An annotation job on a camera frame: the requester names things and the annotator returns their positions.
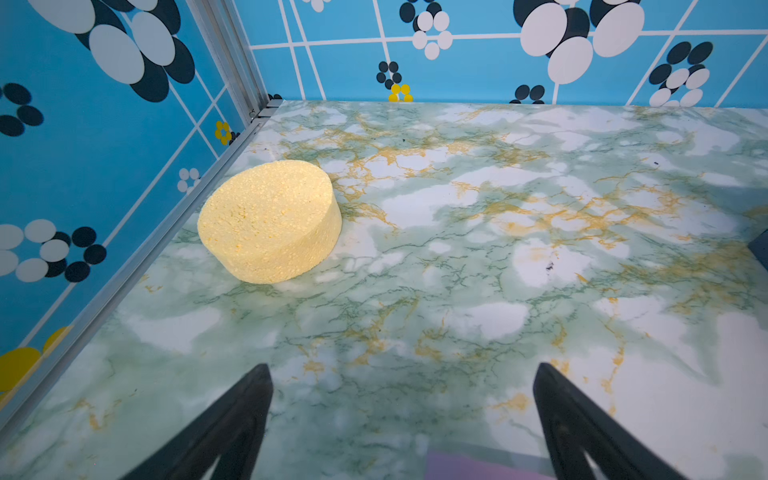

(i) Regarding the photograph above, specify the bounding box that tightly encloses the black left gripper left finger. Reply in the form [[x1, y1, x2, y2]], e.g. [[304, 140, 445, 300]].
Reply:
[[124, 364, 274, 479]]

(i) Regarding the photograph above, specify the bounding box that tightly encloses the aluminium frame post left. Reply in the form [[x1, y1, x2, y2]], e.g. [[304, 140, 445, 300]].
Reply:
[[187, 0, 269, 123]]

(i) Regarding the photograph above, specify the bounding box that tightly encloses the yellow round sponge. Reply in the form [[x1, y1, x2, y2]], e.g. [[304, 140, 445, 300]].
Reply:
[[197, 160, 342, 284]]

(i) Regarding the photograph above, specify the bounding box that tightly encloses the purple wrapping paper sheet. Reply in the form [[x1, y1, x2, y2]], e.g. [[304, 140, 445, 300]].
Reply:
[[424, 452, 551, 480]]

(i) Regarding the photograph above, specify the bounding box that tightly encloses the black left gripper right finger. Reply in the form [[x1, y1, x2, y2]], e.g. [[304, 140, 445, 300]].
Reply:
[[533, 362, 684, 480]]

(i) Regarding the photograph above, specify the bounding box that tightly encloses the dark blue gift box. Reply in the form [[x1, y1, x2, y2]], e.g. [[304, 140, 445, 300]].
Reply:
[[748, 230, 768, 270]]

